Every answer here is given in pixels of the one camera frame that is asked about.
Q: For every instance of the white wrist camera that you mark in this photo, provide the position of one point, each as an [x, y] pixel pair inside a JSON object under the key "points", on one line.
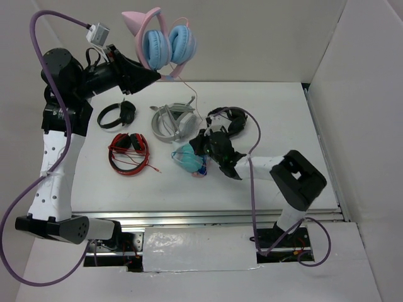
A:
{"points": [[214, 124], [97, 34]]}

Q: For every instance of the aluminium right side rail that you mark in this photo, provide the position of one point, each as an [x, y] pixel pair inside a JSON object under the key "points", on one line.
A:
{"points": [[332, 177]]}

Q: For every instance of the aluminium rail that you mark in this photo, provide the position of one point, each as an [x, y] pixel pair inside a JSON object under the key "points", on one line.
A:
{"points": [[202, 218], [332, 177]]}

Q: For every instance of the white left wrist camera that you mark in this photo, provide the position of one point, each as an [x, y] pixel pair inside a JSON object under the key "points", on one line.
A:
{"points": [[97, 34]]}

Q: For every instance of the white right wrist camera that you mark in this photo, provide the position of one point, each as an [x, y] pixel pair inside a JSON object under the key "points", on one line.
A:
{"points": [[214, 124]]}

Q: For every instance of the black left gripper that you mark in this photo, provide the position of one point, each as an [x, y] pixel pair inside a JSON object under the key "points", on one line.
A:
{"points": [[128, 75]]}

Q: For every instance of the pink and blue cat-ear headphones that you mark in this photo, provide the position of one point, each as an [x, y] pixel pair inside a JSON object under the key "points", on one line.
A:
{"points": [[158, 46]]}

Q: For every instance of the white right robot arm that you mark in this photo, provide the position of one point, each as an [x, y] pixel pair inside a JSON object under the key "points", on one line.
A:
{"points": [[298, 180]]}

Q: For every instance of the aluminium front rail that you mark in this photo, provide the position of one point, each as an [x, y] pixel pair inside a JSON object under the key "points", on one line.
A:
{"points": [[202, 218]]}

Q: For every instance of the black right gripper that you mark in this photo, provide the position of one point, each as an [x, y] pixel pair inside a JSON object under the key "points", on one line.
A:
{"points": [[198, 141]]}

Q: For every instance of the small black headphones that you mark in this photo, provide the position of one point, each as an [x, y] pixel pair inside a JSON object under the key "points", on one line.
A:
{"points": [[236, 117]]}

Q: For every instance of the red and black headphones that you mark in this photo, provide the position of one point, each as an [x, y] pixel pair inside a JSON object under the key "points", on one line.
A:
{"points": [[129, 154]]}

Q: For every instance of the black on-ear headphones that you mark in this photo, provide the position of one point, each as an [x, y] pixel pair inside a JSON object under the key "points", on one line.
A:
{"points": [[126, 116]]}

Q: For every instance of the teal cat-ear headphones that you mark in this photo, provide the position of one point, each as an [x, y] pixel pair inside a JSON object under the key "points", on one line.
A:
{"points": [[184, 155]]}

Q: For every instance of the grey gaming headset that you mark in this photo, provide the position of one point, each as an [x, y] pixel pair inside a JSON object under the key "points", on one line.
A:
{"points": [[173, 122]]}

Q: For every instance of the silver foil cover plate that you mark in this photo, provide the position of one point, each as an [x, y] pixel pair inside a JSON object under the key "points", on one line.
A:
{"points": [[213, 248]]}

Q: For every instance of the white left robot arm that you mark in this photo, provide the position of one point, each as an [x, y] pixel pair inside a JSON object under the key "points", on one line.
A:
{"points": [[66, 117]]}

